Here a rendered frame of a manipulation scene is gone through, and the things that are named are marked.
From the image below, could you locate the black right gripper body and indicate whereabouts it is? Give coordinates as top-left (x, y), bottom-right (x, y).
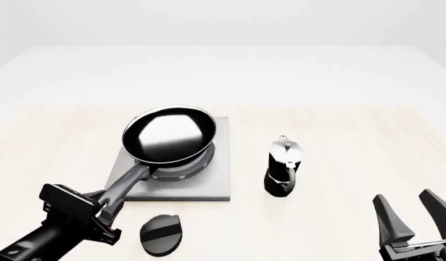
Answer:
top-left (379, 237), bottom-right (446, 261)

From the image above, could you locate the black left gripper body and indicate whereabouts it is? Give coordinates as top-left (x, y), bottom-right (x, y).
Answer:
top-left (42, 201), bottom-right (123, 245)

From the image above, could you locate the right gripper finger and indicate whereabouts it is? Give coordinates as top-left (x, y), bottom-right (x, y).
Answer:
top-left (372, 194), bottom-right (416, 245)
top-left (418, 188), bottom-right (446, 241)

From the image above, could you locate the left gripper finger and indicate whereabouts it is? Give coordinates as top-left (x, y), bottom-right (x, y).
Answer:
top-left (81, 189), bottom-right (110, 204)
top-left (98, 200), bottom-right (125, 228)

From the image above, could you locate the black frying pan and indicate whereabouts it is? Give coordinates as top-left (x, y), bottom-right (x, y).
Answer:
top-left (98, 104), bottom-right (219, 212)

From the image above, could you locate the round black stove knob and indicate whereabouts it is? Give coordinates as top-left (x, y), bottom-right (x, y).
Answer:
top-left (139, 213), bottom-right (181, 257)

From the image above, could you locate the flat grey stove plate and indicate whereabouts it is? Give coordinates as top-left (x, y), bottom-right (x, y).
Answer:
top-left (103, 116), bottom-right (231, 202)

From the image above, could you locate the black and silver moka pot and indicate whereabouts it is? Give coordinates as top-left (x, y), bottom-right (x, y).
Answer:
top-left (263, 134), bottom-right (305, 198)

